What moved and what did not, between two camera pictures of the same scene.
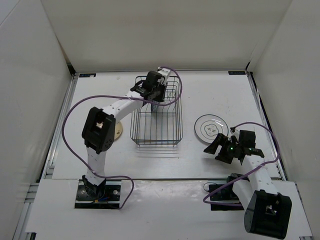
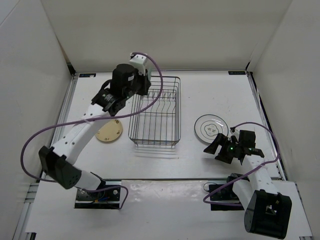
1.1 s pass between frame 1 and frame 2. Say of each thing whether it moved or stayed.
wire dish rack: stayed
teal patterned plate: moved
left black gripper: moved
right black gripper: stayed
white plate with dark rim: stayed
